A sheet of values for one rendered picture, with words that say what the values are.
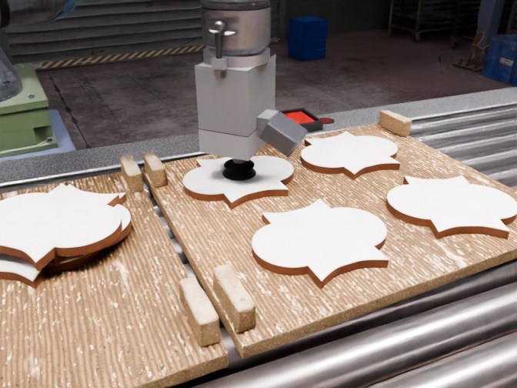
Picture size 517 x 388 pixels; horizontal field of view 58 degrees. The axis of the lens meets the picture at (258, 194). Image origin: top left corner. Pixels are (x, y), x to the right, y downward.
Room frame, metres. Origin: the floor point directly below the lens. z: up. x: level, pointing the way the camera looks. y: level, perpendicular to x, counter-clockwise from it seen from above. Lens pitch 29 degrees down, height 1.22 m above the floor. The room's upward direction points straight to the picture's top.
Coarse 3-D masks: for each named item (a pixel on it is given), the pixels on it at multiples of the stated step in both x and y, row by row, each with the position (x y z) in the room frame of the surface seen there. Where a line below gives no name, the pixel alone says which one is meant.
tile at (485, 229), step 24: (408, 192) 0.48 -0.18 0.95; (432, 192) 0.48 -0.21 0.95; (456, 192) 0.48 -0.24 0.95; (480, 192) 0.48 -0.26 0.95; (504, 192) 0.48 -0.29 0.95; (408, 216) 0.43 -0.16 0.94; (432, 216) 0.43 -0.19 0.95; (456, 216) 0.43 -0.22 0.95; (480, 216) 0.43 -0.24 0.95; (504, 216) 0.43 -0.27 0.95
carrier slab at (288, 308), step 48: (336, 192) 0.50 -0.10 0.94; (384, 192) 0.50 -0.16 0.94; (192, 240) 0.40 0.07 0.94; (240, 240) 0.40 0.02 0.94; (432, 240) 0.40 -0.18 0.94; (480, 240) 0.40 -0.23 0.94; (288, 288) 0.33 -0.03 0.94; (336, 288) 0.33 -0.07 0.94; (384, 288) 0.33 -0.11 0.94; (432, 288) 0.34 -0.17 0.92; (240, 336) 0.27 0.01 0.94; (288, 336) 0.27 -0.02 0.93
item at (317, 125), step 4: (300, 108) 0.83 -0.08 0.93; (284, 112) 0.81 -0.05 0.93; (288, 112) 0.81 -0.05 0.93; (304, 112) 0.82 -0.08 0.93; (308, 112) 0.80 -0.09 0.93; (312, 116) 0.79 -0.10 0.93; (316, 120) 0.77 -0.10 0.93; (320, 120) 0.76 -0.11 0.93; (300, 124) 0.75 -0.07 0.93; (304, 124) 0.75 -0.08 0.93; (308, 124) 0.75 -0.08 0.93; (312, 124) 0.75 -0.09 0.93; (316, 124) 0.76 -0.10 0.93; (320, 124) 0.76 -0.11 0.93; (308, 128) 0.75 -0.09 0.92; (312, 128) 0.75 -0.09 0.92; (316, 128) 0.76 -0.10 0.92; (320, 128) 0.76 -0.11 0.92
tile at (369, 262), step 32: (288, 224) 0.41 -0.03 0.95; (320, 224) 0.41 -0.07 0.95; (352, 224) 0.41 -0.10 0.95; (384, 224) 0.41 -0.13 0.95; (256, 256) 0.36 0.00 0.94; (288, 256) 0.36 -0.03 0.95; (320, 256) 0.36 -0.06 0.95; (352, 256) 0.36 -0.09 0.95; (384, 256) 0.36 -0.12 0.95; (320, 288) 0.32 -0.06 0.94
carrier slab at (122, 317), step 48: (96, 192) 0.50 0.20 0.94; (144, 192) 0.50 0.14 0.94; (144, 240) 0.40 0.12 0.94; (0, 288) 0.33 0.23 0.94; (48, 288) 0.33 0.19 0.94; (96, 288) 0.33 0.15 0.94; (144, 288) 0.33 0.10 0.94; (0, 336) 0.27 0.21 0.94; (48, 336) 0.27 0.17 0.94; (96, 336) 0.27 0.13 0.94; (144, 336) 0.27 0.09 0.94; (192, 336) 0.27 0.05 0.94; (0, 384) 0.22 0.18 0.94; (48, 384) 0.22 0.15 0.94; (96, 384) 0.22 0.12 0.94; (144, 384) 0.22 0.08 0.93
